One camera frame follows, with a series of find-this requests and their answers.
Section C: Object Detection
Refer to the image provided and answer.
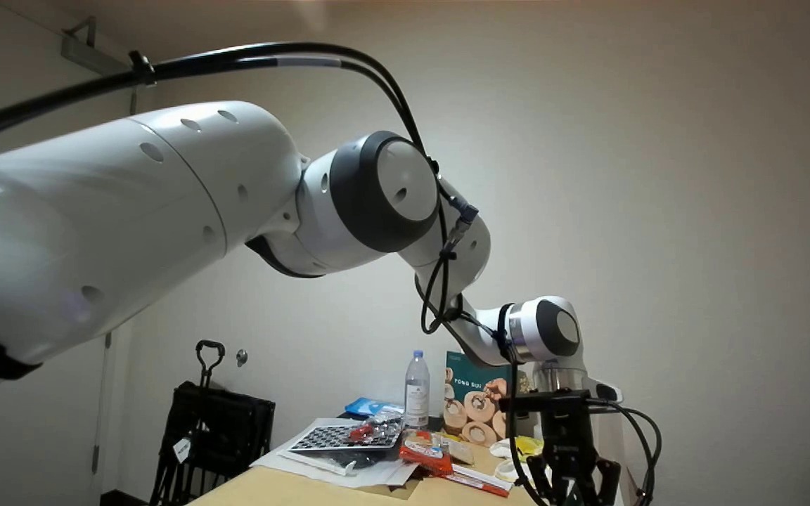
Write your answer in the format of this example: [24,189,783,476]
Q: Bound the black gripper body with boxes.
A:
[542,404,597,471]

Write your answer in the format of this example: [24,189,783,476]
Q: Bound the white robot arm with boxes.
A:
[0,101,620,506]

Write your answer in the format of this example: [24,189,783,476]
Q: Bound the red white box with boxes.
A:
[399,444,512,497]

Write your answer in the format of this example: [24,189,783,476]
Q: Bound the clear water bottle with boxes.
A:
[405,351,430,428]

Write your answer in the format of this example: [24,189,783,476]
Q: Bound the white door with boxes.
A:
[0,326,133,506]

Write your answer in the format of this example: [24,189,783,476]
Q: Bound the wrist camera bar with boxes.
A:
[499,381,625,414]

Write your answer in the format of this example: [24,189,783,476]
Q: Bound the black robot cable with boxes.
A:
[0,40,663,506]

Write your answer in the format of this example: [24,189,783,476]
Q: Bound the black handle tool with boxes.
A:
[195,341,226,389]

